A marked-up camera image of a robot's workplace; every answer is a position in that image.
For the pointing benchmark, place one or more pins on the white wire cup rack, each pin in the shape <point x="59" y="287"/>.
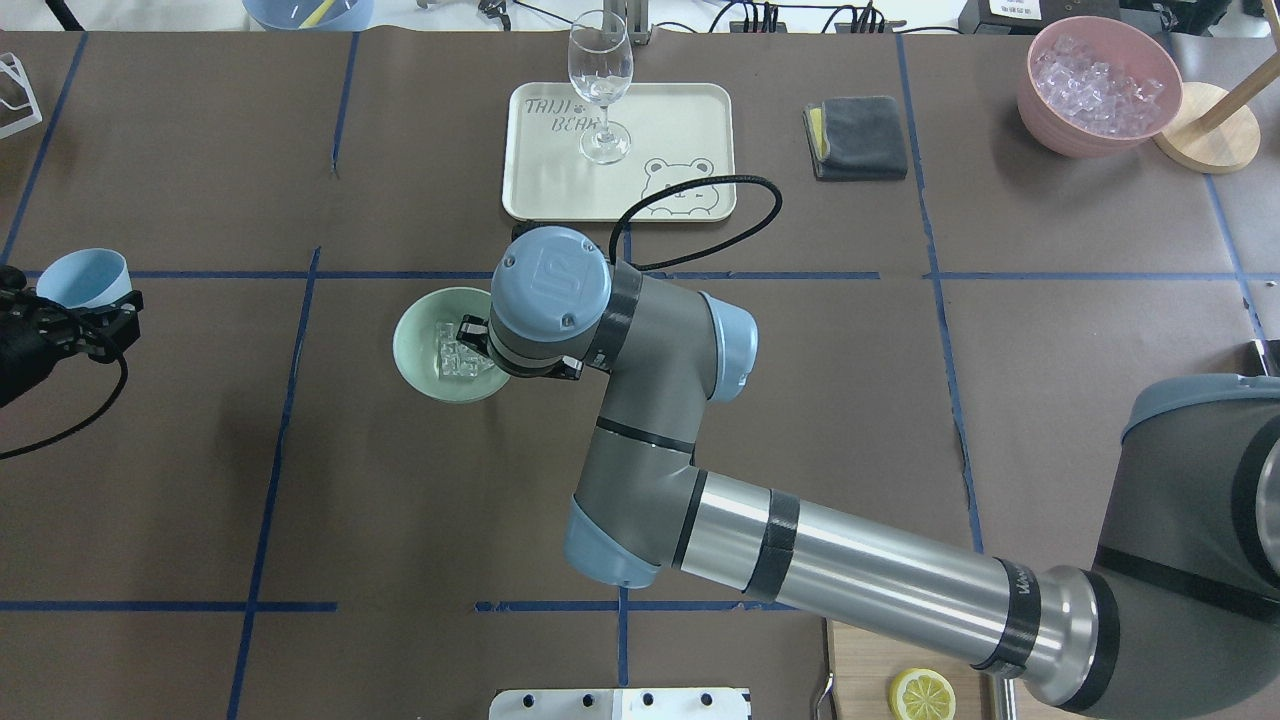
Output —
<point x="19" y="105"/>

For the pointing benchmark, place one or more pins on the blue bowl with fork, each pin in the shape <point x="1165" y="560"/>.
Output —
<point x="311" y="16"/>

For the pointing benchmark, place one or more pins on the green bowl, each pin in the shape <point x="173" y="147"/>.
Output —
<point x="414" y="345"/>

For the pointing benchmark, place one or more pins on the light blue cup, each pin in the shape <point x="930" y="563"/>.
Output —
<point x="86" y="279"/>

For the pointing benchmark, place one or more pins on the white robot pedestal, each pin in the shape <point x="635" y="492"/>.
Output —
<point x="623" y="703"/>

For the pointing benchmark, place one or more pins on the wooden stand with box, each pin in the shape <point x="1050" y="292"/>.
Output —
<point x="1214" y="131"/>

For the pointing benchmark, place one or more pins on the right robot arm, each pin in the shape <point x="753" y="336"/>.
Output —
<point x="1176" y="616"/>

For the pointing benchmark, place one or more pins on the cream bear tray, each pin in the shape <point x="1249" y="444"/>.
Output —
<point x="673" y="133"/>

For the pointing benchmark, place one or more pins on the grey yellow cloth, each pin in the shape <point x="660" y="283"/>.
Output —
<point x="856" y="139"/>

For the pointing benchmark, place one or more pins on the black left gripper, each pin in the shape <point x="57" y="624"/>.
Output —
<point x="28" y="342"/>

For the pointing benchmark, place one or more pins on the lemon half slice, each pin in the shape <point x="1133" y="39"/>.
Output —
<point x="919" y="693"/>

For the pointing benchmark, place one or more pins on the wooden cutting board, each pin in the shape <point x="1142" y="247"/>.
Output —
<point x="865" y="664"/>

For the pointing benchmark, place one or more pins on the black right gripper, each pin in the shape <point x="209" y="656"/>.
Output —
<point x="472" y="332"/>

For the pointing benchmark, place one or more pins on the ice cubes in green bowl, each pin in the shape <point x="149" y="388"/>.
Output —
<point x="454" y="361"/>

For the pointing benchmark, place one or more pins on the pink bowl with ice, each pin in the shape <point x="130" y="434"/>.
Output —
<point x="1093" y="87"/>

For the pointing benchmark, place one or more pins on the clear wine glass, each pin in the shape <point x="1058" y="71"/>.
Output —
<point x="600" y="65"/>

